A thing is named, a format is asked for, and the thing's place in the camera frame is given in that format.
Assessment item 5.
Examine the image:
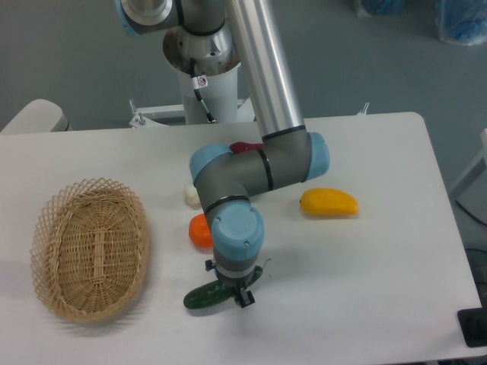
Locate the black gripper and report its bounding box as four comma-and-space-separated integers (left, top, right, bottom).
205, 259, 259, 308

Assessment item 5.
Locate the green cucumber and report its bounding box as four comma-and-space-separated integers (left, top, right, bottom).
183, 259, 269, 310

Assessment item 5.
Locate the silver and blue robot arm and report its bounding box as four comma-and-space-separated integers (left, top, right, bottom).
116, 1, 329, 309

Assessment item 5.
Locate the orange tangerine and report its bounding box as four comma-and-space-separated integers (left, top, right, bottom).
189, 214, 213, 249

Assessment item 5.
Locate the green bok choy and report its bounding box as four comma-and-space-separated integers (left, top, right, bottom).
183, 183, 200, 207

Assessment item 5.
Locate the yellow mango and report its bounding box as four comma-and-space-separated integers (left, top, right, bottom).
300, 188, 360, 217

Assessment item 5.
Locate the red sweet potato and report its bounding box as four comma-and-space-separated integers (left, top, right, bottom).
229, 141, 263, 154

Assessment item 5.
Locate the woven wicker basket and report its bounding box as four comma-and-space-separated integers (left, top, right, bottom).
30, 178, 149, 322

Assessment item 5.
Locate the black device at table edge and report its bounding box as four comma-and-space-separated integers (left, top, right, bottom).
457, 307, 486, 348

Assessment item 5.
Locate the white chair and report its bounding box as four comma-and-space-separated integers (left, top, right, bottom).
1, 99, 73, 135

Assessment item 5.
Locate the blue plastic bag left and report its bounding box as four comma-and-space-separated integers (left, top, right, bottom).
352, 0, 407, 17

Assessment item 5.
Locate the blue plastic bag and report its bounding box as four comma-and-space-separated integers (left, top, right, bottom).
435, 0, 486, 46
352, 0, 407, 17

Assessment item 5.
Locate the blue plastic bag right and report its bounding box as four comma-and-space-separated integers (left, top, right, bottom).
435, 0, 486, 46

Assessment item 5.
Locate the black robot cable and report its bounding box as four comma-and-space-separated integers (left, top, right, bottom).
189, 57, 218, 124

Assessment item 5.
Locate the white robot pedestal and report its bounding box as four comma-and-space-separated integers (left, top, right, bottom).
128, 28, 259, 129

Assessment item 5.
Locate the white furniture frame right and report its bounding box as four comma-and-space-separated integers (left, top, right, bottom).
449, 129, 486, 199

